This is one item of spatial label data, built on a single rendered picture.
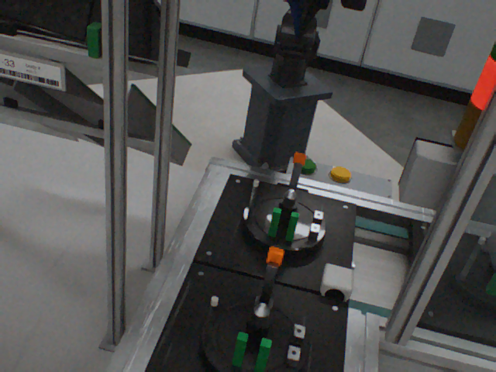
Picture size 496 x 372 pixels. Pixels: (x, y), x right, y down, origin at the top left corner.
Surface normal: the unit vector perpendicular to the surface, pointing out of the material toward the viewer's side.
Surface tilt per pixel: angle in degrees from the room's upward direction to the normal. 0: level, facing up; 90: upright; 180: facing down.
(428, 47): 90
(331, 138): 0
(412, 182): 90
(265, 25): 90
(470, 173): 90
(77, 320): 0
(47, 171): 0
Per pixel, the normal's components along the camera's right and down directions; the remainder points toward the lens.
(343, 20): -0.27, 0.54
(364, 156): 0.14, -0.79
